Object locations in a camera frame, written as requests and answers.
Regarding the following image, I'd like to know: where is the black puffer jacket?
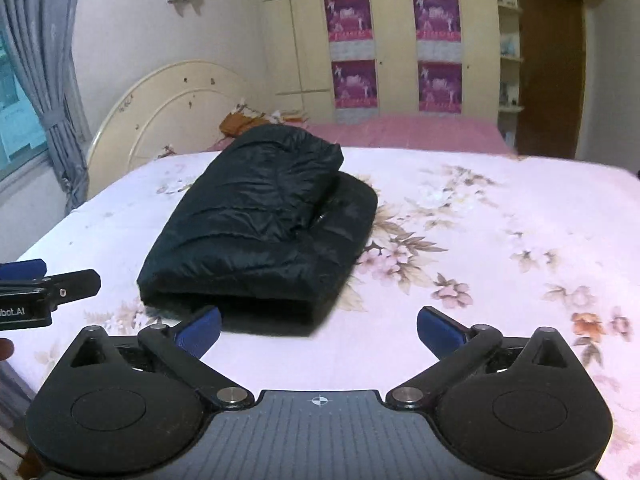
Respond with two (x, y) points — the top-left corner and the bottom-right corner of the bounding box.
(137, 125), (378, 335)

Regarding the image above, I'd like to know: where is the person's left hand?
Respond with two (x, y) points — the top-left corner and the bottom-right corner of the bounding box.
(0, 338), (14, 361)

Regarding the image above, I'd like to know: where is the white floral bed sheet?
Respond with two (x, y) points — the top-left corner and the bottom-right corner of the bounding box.
(10, 148), (639, 479)

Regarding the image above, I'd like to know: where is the window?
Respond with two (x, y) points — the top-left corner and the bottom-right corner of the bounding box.
(0, 44), (47, 179)

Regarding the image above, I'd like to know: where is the pink bed cover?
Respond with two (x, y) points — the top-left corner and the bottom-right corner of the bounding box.
(207, 112), (516, 156)

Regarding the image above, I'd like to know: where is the cream bed headboard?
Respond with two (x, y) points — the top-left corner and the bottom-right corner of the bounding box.
(88, 60), (264, 197)

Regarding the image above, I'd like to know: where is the purple poster lower right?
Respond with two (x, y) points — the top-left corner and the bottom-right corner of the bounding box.
(418, 62), (462, 115)

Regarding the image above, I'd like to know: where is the purple poster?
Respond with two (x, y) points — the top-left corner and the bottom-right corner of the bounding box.
(418, 62), (462, 115)
(332, 60), (378, 110)
(413, 0), (461, 42)
(324, 0), (373, 42)

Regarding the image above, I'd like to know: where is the purple poster lower left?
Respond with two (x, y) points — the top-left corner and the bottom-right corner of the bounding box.
(332, 60), (378, 110)

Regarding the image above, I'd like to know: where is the grey blue curtain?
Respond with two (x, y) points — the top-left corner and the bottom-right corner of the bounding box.
(1, 0), (89, 212)

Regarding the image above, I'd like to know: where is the cream wardrobe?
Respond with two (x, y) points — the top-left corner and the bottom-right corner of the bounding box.
(254, 0), (612, 124)

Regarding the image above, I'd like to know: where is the purple poster upper right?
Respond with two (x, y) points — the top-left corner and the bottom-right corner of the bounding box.
(413, 0), (461, 42)

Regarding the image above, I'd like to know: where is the white corner shelf unit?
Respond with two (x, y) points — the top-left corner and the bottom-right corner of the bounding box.
(497, 0), (524, 150)

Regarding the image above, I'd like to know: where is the purple poster upper left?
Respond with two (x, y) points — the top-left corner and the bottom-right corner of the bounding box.
(324, 0), (373, 42)

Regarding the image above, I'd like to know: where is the brown wooden door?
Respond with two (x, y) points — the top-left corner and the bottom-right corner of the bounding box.
(515, 0), (586, 159)

